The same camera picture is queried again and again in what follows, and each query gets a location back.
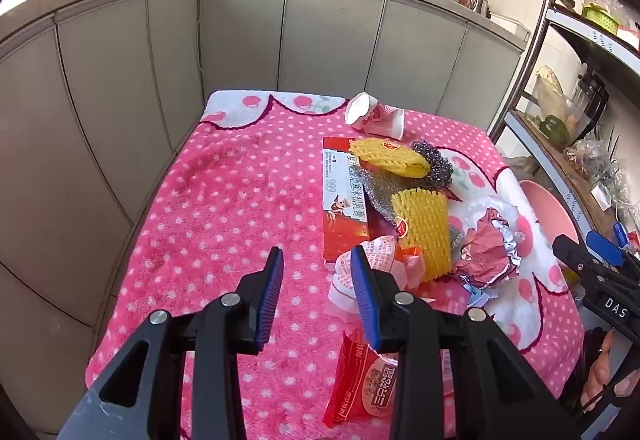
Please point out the pink plastic bucket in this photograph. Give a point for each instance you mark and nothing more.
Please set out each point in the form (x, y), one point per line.
(547, 215)

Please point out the steel kettle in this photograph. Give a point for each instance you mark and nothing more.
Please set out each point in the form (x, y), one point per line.
(477, 2)

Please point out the steel wool scrubber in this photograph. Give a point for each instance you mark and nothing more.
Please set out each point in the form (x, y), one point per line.
(437, 162)

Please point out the person's right hand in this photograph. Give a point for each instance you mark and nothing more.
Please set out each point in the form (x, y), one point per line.
(607, 370)

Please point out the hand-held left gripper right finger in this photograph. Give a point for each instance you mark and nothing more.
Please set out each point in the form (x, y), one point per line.
(364, 305)

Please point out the red cardboard box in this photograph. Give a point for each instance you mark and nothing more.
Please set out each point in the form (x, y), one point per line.
(345, 200)

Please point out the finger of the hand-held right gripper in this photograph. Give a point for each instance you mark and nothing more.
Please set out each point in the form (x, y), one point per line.
(575, 255)
(602, 247)

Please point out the silver mesh scouring pad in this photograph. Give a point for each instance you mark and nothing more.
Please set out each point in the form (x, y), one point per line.
(380, 192)

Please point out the white paper cup red print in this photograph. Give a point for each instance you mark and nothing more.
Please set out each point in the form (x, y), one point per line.
(372, 117)

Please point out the large yellow foam fruit net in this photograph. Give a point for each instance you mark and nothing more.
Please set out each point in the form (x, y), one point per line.
(422, 230)

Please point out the green bell pepper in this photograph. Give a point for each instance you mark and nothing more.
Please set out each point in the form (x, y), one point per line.
(555, 129)

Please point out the red snack packet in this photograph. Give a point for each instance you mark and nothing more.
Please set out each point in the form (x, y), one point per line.
(362, 380)

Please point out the small yellow foam fruit net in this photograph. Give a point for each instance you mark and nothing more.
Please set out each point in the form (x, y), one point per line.
(387, 157)

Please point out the pink ribbon wrapper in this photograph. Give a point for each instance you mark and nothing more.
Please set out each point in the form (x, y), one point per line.
(414, 267)

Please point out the metal shelf rack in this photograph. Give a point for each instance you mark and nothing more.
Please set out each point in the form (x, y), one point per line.
(537, 44)

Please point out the clear bag of food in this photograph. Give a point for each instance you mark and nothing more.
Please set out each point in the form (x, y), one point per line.
(550, 87)

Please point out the green plastic basket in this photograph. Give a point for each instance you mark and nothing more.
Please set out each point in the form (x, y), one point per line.
(600, 17)

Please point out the black blender jar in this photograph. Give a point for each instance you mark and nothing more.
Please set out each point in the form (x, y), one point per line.
(590, 99)

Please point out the grey kitchen cabinets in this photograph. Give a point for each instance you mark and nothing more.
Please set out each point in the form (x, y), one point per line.
(150, 94)

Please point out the pink foil wrapper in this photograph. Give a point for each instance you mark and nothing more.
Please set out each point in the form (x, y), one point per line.
(487, 247)

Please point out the pink polka dot blanket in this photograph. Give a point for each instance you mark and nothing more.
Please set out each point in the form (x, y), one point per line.
(235, 200)

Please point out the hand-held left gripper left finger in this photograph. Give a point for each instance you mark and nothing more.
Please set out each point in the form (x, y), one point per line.
(270, 300)

